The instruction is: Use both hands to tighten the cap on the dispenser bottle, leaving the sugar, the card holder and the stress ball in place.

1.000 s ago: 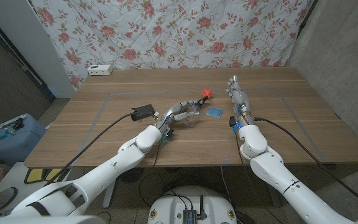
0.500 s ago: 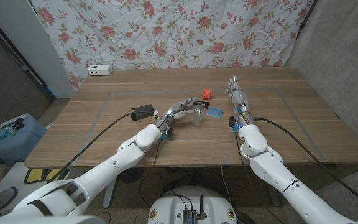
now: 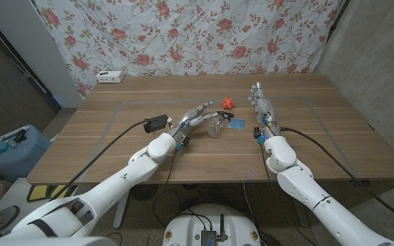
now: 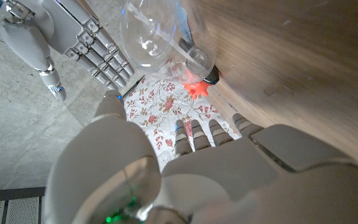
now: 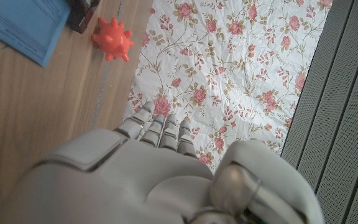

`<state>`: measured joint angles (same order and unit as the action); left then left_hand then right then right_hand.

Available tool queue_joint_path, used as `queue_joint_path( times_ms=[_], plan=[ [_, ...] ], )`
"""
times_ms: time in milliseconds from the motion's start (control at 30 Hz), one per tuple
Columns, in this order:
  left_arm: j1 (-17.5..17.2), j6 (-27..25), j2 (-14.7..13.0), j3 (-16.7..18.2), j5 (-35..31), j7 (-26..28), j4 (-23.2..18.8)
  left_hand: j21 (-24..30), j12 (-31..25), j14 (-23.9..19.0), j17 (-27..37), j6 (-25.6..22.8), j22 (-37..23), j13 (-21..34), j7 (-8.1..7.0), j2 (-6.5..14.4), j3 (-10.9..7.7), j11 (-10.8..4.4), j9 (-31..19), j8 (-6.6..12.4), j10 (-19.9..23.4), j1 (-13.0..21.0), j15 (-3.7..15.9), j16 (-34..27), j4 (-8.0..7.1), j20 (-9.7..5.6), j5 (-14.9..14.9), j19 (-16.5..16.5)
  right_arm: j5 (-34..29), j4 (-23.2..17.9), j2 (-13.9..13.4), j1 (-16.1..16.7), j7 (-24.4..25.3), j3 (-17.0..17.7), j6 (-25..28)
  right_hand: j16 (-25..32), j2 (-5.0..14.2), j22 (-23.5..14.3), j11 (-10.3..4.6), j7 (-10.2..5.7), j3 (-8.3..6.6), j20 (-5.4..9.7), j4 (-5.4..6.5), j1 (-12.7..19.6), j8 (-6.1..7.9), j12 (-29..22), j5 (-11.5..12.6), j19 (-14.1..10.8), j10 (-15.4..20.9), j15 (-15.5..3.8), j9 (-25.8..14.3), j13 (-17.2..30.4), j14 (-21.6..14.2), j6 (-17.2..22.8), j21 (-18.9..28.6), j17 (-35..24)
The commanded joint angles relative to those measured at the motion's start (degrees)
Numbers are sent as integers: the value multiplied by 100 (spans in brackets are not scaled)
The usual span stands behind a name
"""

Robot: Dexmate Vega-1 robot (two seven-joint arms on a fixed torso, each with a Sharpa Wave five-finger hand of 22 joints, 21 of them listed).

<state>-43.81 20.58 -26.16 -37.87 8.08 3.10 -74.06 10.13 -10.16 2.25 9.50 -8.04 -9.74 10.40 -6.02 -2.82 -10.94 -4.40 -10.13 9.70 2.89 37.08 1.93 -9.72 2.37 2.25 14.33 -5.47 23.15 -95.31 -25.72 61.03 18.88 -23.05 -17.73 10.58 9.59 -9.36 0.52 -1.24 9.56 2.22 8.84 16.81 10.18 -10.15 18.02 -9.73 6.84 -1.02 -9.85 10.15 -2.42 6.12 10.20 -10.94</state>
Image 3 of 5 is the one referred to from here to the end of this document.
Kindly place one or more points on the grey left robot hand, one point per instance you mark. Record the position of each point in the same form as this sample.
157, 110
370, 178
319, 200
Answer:
186, 119

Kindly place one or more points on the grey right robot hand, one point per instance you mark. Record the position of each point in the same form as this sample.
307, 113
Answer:
263, 106

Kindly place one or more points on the clear spray bottle black cap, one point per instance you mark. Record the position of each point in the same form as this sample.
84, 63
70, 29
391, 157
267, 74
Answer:
215, 127

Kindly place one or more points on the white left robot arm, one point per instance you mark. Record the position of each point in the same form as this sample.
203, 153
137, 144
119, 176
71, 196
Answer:
115, 184

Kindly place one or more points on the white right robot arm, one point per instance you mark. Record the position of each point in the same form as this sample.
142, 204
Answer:
320, 201

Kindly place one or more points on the black card holder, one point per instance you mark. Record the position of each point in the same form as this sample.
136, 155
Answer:
156, 123

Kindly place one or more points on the orange spiky stress ball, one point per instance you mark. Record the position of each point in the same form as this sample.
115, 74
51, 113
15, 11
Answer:
227, 103

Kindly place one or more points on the grey tape outline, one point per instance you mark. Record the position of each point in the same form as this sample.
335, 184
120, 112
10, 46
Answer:
156, 101

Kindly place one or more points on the black round fan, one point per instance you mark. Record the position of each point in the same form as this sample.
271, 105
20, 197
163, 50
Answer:
144, 191

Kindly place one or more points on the floral backdrop cloth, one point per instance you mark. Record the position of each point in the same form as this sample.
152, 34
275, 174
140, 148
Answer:
183, 34

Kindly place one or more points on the white power strip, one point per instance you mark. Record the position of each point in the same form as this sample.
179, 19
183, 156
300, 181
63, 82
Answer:
110, 77

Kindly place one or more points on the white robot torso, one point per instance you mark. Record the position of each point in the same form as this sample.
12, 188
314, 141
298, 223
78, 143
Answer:
210, 222

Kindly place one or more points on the grey table leg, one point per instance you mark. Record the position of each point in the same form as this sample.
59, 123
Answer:
299, 208

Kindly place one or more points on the white table leg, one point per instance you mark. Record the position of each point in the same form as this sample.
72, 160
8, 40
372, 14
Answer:
121, 212

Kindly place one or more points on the black backdrop stand pole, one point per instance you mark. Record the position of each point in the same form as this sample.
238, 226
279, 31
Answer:
337, 17

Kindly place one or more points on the yellow black floor mat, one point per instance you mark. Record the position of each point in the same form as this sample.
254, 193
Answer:
39, 193

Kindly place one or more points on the black clip tool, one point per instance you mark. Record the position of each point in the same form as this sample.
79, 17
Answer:
20, 135

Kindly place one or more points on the white flat tool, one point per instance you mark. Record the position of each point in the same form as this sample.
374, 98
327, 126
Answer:
14, 133

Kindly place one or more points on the blue storage case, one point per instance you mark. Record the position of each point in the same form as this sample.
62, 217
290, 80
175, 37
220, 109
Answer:
15, 160

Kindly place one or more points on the teal hand tool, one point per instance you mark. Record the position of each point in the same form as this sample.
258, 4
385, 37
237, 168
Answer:
2, 149

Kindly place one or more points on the dark round floor disc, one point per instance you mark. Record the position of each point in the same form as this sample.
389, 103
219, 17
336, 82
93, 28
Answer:
2, 218

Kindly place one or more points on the white wall panel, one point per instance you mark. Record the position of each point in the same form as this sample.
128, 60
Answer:
39, 51

